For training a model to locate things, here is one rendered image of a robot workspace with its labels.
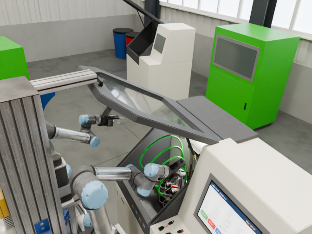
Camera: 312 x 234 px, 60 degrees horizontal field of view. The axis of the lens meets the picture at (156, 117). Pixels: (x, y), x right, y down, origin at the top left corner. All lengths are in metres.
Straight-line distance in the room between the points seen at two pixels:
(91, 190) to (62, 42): 7.35
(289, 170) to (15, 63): 4.12
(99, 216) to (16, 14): 7.02
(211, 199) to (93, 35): 7.49
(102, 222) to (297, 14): 4.96
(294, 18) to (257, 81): 1.63
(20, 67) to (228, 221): 4.02
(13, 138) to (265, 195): 1.24
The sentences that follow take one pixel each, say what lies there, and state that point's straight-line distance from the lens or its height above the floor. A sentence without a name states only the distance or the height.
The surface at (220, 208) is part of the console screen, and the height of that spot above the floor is 1.32.
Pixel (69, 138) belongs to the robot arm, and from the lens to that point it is 1.88.
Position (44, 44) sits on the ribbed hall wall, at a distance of 8.27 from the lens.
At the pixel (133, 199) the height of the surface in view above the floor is 0.95.
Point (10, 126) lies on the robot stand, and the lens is 1.34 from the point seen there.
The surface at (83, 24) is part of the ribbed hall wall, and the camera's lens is 8.54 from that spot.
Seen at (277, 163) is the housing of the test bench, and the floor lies 1.47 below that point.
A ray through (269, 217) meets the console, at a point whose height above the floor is 1.51.
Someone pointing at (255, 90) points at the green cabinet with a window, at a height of 0.86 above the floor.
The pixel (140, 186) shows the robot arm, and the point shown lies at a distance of 1.59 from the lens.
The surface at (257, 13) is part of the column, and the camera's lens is 5.56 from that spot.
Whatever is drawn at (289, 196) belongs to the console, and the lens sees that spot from 1.58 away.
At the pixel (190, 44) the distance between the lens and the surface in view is 4.96.
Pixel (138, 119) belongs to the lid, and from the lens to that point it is 1.36.
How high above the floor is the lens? 2.56
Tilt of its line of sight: 30 degrees down
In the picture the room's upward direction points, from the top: 3 degrees clockwise
